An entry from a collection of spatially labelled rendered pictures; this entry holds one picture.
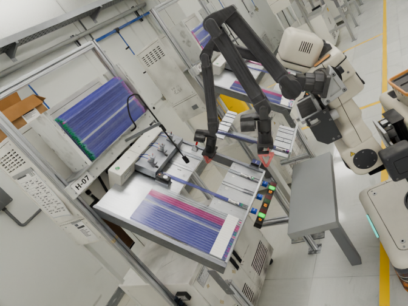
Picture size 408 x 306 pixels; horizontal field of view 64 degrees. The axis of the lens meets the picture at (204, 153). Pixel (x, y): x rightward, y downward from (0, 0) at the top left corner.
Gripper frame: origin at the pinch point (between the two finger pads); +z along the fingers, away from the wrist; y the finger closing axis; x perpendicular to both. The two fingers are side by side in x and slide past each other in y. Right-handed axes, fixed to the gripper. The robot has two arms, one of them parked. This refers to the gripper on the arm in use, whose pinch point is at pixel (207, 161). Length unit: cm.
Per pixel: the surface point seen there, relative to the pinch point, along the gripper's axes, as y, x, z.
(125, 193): 44, -29, 0
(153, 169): 27.0, -22.0, -5.7
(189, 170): 11.8, -6.6, 0.6
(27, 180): 61, -79, 1
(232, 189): 13.1, 20.4, 0.9
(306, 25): -440, -1, 54
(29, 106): 31, -99, -21
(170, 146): 4.9, -23.3, -5.6
